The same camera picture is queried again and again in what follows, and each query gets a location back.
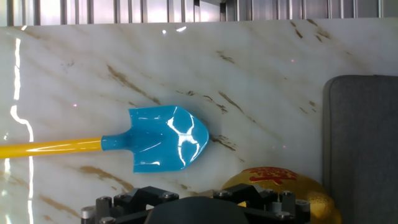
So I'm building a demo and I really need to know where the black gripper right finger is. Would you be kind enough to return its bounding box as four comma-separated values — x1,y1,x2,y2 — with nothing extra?
213,183,311,224

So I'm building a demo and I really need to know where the grey fabric pad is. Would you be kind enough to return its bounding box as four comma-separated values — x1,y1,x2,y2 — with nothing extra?
322,74,398,224

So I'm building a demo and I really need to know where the golden piggy bank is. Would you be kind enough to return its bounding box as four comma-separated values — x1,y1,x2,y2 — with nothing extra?
221,167,343,224

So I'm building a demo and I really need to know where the blue and yellow toy shovel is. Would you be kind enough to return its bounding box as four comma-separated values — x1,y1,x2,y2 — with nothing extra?
0,105,210,174

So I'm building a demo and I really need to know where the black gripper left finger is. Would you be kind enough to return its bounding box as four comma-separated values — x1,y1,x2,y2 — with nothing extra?
81,185,180,224

